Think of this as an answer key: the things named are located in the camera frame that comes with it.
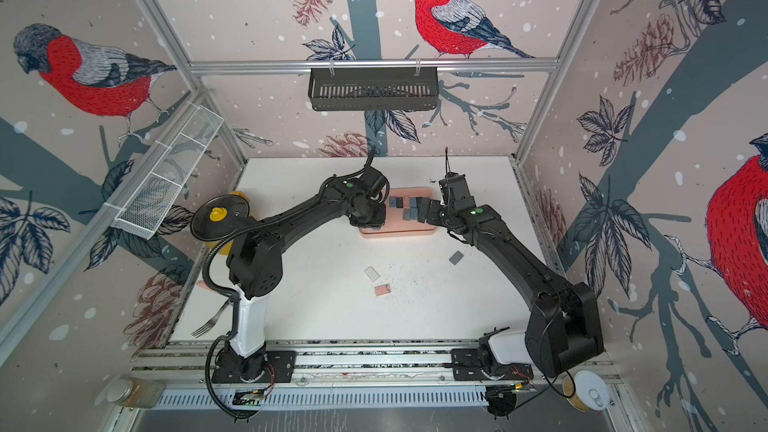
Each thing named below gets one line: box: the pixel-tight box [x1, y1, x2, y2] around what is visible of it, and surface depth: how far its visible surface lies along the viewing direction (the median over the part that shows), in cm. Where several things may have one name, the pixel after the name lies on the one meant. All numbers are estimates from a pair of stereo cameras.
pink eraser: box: [374, 284, 391, 297], surface depth 88 cm
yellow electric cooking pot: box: [190, 191, 250, 255], surface depth 93 cm
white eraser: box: [364, 266, 381, 283], surface depth 92 cm
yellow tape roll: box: [562, 370, 610, 412], surface depth 67 cm
